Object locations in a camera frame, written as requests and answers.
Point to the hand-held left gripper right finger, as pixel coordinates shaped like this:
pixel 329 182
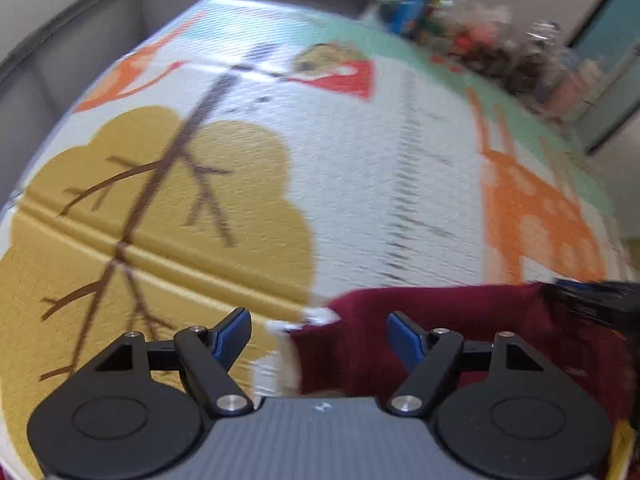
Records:
pixel 405 336

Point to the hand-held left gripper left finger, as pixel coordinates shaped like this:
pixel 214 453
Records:
pixel 232 332

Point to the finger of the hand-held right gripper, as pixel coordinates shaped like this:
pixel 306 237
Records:
pixel 595 305

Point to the maroon cat-print sweater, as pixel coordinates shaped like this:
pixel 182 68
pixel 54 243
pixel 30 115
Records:
pixel 360 355

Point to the printed foam play mat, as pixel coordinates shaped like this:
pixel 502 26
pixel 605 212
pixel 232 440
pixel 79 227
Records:
pixel 350 185

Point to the blue door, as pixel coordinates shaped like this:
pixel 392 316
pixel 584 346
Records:
pixel 610 60

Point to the blue snack can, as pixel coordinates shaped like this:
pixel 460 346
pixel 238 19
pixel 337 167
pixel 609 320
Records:
pixel 411 5

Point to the grey wall rail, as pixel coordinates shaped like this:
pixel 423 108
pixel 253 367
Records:
pixel 75 15

